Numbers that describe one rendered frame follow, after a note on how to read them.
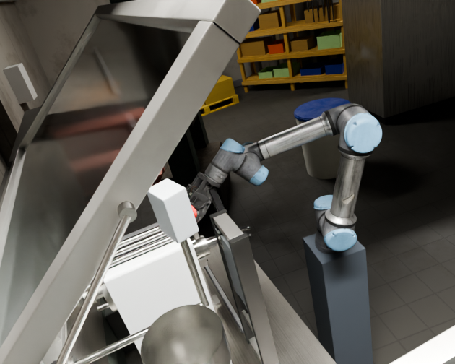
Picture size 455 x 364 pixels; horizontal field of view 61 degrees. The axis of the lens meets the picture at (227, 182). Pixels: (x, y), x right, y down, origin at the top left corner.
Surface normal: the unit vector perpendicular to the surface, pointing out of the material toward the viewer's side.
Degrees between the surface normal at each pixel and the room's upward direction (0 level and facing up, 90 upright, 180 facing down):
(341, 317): 90
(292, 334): 0
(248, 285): 90
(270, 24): 90
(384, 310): 0
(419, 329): 0
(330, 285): 90
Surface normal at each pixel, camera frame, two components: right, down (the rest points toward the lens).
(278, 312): -0.22, -0.85
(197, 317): -0.24, 0.51
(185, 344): 0.33, 0.08
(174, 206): 0.61, 0.26
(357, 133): 0.02, 0.37
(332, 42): -0.48, 0.51
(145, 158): 0.37, 0.37
